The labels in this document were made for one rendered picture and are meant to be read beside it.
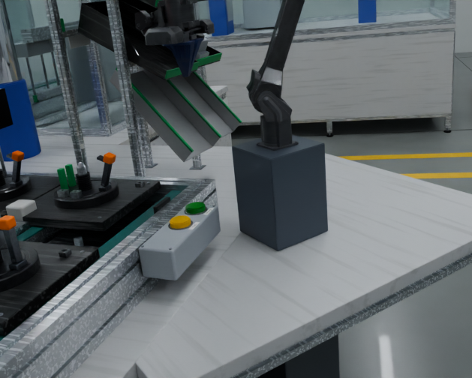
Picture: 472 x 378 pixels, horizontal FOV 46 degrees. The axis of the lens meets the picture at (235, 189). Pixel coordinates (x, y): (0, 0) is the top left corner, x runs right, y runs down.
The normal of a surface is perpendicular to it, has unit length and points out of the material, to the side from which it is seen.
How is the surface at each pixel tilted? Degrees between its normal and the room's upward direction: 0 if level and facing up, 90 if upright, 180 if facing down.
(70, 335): 90
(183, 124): 45
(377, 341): 0
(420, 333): 0
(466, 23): 90
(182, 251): 90
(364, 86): 90
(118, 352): 0
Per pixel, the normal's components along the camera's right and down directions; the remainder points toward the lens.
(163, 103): 0.54, -0.58
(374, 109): -0.19, 0.36
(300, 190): 0.55, 0.24
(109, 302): 0.93, 0.04
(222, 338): -0.09, -0.93
